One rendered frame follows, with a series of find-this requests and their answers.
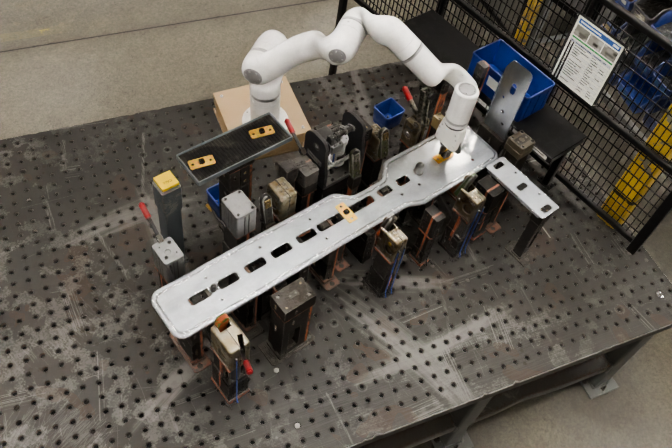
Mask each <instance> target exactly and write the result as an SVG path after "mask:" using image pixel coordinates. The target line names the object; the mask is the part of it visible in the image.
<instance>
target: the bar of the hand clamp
mask: <svg viewBox="0 0 672 448"><path fill-rule="evenodd" d="M419 90H420V97H419V105H418V113H417V121H418V122H419V123H420V125H422V119H423V120H424V124H423V126H426V125H427V118H428V111H429V104H430V101H431V100H433V99H434V98H435V93H431V88H430V87H428V86H426V87H424V88H420V89H419Z"/></svg>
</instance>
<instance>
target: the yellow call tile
mask: <svg viewBox="0 0 672 448"><path fill-rule="evenodd" d="M153 180H154V182H155V183H156V184H157V186H158V187H159V188H160V190H161V191H162V192H164V191H167V190H169V189H171V188H173V187H175V186H177V185H179V182H178V180H177V179H176V178H175V176H174V175H173V174H172V173H171V171H170V170H169V171H167V172H165V173H162V174H160V175H158V176H156V177H154V178H153Z"/></svg>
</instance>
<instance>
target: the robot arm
mask: <svg viewBox="0 0 672 448"><path fill-rule="evenodd" d="M368 34H370V36H371V37H372V38H373V40H374V41H376V42H377V43H379V44H381V45H384V46H386V47H387V48H389V49H390V50H391V51H392V52H393V53H394V54H395V55H396V56H397V57H398V58H399V59H400V60H401V61H402V63H403V64H404V65H405V66H406V67H408V68H409V69H410V70H411V71H412V72H413V73H414V74H415V75H416V76H417V77H418V78H419V79H420V80H421V81H422V82H423V83H424V84H425V85H427V86H430V87H433V86H436V85H438V84H439V83H440V82H441V81H442V80H445V81H447V82H448V83H449V84H451V85H452V86H453V87H454V91H453V94H452V97H451V100H450V103H449V106H448V109H447V111H446V112H445V113H446V115H445V117H444V118H443V120H442V121H441V123H440V124H439V126H438V129H437V131H436V134H435V136H436V138H437V139H438V140H439V141H440V149H439V153H438V154H439V155H440V154H441V153H443V152H445V153H444V156H443V159H445V158H448V157H450V155H451V153H452V152H455V153H456V154H460V153H461V147H462V145H463V143H464V140H465V135H466V127H467V125H468V123H469V120H470V117H471V115H472V112H473V109H474V107H475V104H476V101H477V99H478V96H479V89H478V86H477V83H476V81H475V80H474V79H473V78H472V76H471V75H470V74H469V73H468V72H467V71H466V70H465V69H464V68H462V67H461V66H459V65H457V64H454V63H441V62H440V61H439V60H438V59H437V58H436V57H435V56H434V55H433V54H432V53H431V52H430V50H429V49H428V48H427V47H426V46H425V45H424V44H423V43H422V42H421V41H420V40H419V39H418V38H417V37H416V36H415V34H414V33H413V32H412V31H411V30H410V29H409V28H408V27H407V26H406V25H405V24H404V23H403V22H402V21H401V20H399V19H398V18H396V17H393V16H389V15H374V14H371V13H370V12H369V11H368V10H366V9H365V8H363V7H354V8H351V9H350V10H348V11H347V12H346V13H345V14H344V15H343V16H342V18H341V20H340V21H339V23H338V25H337V27H336V28H335V30H334V31H333V32H332V33H331V34H330V35H328V36H325V35H324V34H323V33H322V32H320V31H308V32H304V33H301V34H298V35H295V36H293V37H291V38H289V39H286V37H285V36H284V35H283V34H282V33H281V32H279V31H276V30H268V31H265V32H264V33H263V34H262V35H261V36H260V37H259V38H258V39H257V41H256V42H255V44H254V45H253V47H252V48H251V50H250V51H249V53H248V54H247V56H246V57H245V59H244V61H243V63H242V73H243V76H244V77H245V79H246V80H247V81H249V82H250V85H249V89H250V107H249V108H248V109H247V110H246V111H245V112H244V114H243V117H242V124H244V123H246V122H248V121H250V120H253V119H255V118H257V117H259V116H261V115H263V114H266V113H268V112H270V113H271V114H272V115H273V116H274V117H275V118H276V119H277V120H278V121H279V122H280V123H281V124H282V125H283V126H284V128H285V129H287V126H286V124H285V122H284V121H285V119H286V118H288V116H287V114H286V112H285V111H284V110H283V109H282V108H281V107H280V90H281V80H282V77H283V74H284V73H286V72H287V71H289V70H290V69H292V68H294V67H296V66H297V65H299V64H302V63H305V62H308V61H312V60H317V59H324V60H326V61H327V62H328V63H330V64H332V65H342V64H345V63H347V62H349V61H350V60H351V59H352V58H353V57H354V55H355V54H356V52H357V50H358V48H359V47H360V45H361V43H362V41H363V39H364V38H365V36H366V35H368ZM446 148H448V149H447V150H446Z"/></svg>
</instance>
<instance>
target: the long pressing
mask: <svg viewBox="0 0 672 448"><path fill-rule="evenodd" d="M435 134H436V133H435ZM435 134H434V135H432V136H430V137H428V138H426V139H425V140H423V141H421V142H419V143H417V144H415V145H414V146H412V147H410V148H408V149H406V150H404V151H403V152H401V153H399V154H397V155H395V156H394V157H392V158H390V159H388V160H386V161H385V162H384V164H383V168H382V179H381V180H380V181H379V182H377V183H375V184H374V185H372V186H370V187H368V188H367V189H365V190H363V191H361V192H359V193H358V194H356V195H352V196H349V195H343V194H330V195H328V196H326V197H324V198H323V199H321V200H319V201H317V202H315V203H314V204H312V205H310V206H308V207H306V208H305V209H303V210H301V211H299V212H297V213H295V214H294V215H292V216H290V217H288V218H286V219H285V220H283V221H281V222H279V223H277V224H275V225H274V226H272V227H270V228H268V229H266V230H265V231H263V232H261V233H259V234H257V235H255V236H254V237H252V238H250V239H248V240H246V241H245V242H243V243H241V244H239V245H237V246H236V247H234V248H232V249H230V250H228V251H226V252H225V253H223V254H221V255H219V256H217V257H216V258H214V259H212V260H210V261H208V262H206V263H205V264H203V265H201V266H199V267H197V268H196V269H194V270H192V271H190V272H188V273H186V274H185V275H183V276H181V277H179V278H177V279H176V280H174V281H172V282H170V283H168V284H167V285H165V286H163V287H161V288H159V289H158V290H156V291H155V292H154V293H153V295H152V297H151V303H152V306H153V308H154V309H155V311H156V312H157V313H158V315H159V316H160V318H161V319H162V321H163V322H164V324H165V325H166V326H167V328H168V329H169V331H170V332H171V334H172V335H173V336H174V337H176V338H179V339H186V338H189V337H191V336H193V335H194V334H196V333H198V332H199V331H201V330H203V329H204V328H206V327H208V326H209V325H211V324H213V323H214V322H215V319H216V317H217V316H219V315H220V314H222V313H226V314H227V315H228V314H230V313H231V312H233V311H235V310H236V309H238V308H240V307H241V306H243V305H245V304H246V303H248V302H250V301H251V300H253V299H255V298H256V297H258V296H260V295H261V294H263V293H265V292H266V291H268V290H270V289H271V288H273V287H275V286H276V285H278V284H280V283H281V282H283V281H285V280H286V279H288V278H290V277H291V276H293V275H295V274H296V273H298V272H300V271H301V270H303V269H305V268H306V267H308V266H310V265H311V264H313V263H315V262H316V261H318V260H320V259H321V258H323V257H325V256H326V255H328V254H330V253H332V252H333V251H335V250H337V249H338V248H340V247H342V246H343V245H345V244H347V243H348V242H350V241H352V240H353V239H355V238H357V237H358V236H360V235H362V234H363V233H365V232H367V231H368V230H370V229H372V228H373V227H375V226H377V225H378V224H380V223H382V222H383V221H384V218H385V217H386V216H388V215H390V214H392V213H394V215H395V214H397V213H398V212H400V211H402V210H403V209H405V208H408V207H414V206H421V205H425V204H426V203H428V202H430V201H431V200H433V199H435V198H436V197H438V196H440V195H441V194H443V193H445V192H446V191H448V190H450V189H451V188H453V187H455V186H456V185H458V184H460V183H461V182H463V180H464V177H465V176H466V175H468V174H469V173H471V172H475V173H478V172H479V171H481V170H483V169H484V168H486V166H487V165H488V164H490V163H492V162H493V161H495V160H497V159H498V154H497V152H496V151H495V150H494V149H493V148H492V147H491V146H490V145H489V144H488V143H487V142H485V141H484V140H483V139H482V138H481V137H480V136H479V135H478V134H476V133H475V132H474V131H473V130H472V129H471V128H470V127H469V126H467V127H466V135H465V140H464V143H463V145H462V147H461V153H460V154H456V153H455V152H453V153H454V156H452V157H450V158H449V159H447V160H445V161H443V162H442V163H440V164H438V163H437V162H436V161H435V160H434V159H433V156H435V155H437V154H438V153H439V149H440V141H439V140H438V139H437V138H436V136H435ZM471 159H474V161H472V160H471ZM418 162H423V163H424V170H423V173H422V174H421V175H417V174H415V173H414V169H415V166H416V164H417V163H418ZM403 176H406V177H407V178H408V179H409V182H407V183H406V184H404V185H402V186H400V185H398V184H397V183H396V180H398V179H400V178H401V177H403ZM418 184H421V185H418ZM386 186H388V187H390V188H391V189H392V192H390V193H388V194H386V195H385V196H380V195H379V194H378V193H377V191H379V190H380V189H382V188H384V187H386ZM401 194H403V196H402V195H401ZM368 196H370V197H371V198H372V199H373V200H374V202H373V203H371V204H369V205H367V206H366V207H364V208H362V209H360V210H359V211H357V212H355V213H354V214H355V215H356V216H357V217H358V218H357V220H355V221H353V222H352V223H349V222H348V221H347V220H346V219H345V218H344V219H343V220H341V221H340V222H338V223H336V224H334V225H333V226H331V227H329V228H328V229H326V230H324V231H319V229H318V228H317V225H319V224H321V223H322V222H324V221H326V220H328V219H329V218H331V217H333V216H335V215H337V214H340V213H339V212H338V210H337V209H336V208H335V206H336V205H338V204H340V203H342V202H343V203H345V204H346V206H347V207H348V208H349V207H351V206H352V205H354V204H356V203H358V202H359V201H361V200H363V199H365V198H366V197H368ZM309 219H311V220H309ZM310 229H313V230H314V231H315V232H316V235H315V236H314V237H312V238H310V239H308V240H307V241H305V242H303V243H299V242H298V241H297V240H296V237H298V236H300V235H301V234H303V233H305V232H307V231H308V230H310ZM326 238H328V239H326ZM286 243H288V244H289V245H290V246H291V247H292V249H291V250H289V251H288V252H286V253H284V254H282V255H281V256H279V257H277V258H274V257H273V256H272V255H271V252H272V251H273V250H275V249H277V248H279V247H280V246H282V245H284V244H286ZM259 247H261V248H259ZM259 258H263V259H264V260H265V261H266V264H265V265H263V266H262V267H260V268H258V269H256V270H255V271H253V272H251V273H247V271H246V270H245V269H244V268H245V266H247V265H249V264H251V263H252V262H254V261H256V260H258V259H259ZM233 273H236V274H237V275H238V276H239V280H237V281H236V282H234V283H232V284H230V285H229V286H227V287H225V288H224V289H220V288H219V287H218V285H217V283H218V282H219V281H221V280H222V279H224V278H226V277H228V276H229V275H231V274H233ZM205 277H207V279H205ZM212 283H215V284H216V285H217V287H218V290H217V291H215V292H212V291H211V290H210V289H209V288H210V286H211V284H212ZM205 289H208V290H209V292H210V293H212V295H211V296H210V297H208V298H206V299H204V300H203V301H201V302H199V303H198V304H196V305H191V304H190V303H189V301H188V300H189V298H191V297H193V296H194V295H196V294H198V293H200V292H201V291H203V290H205ZM221 299H223V301H222V300H221Z"/></svg>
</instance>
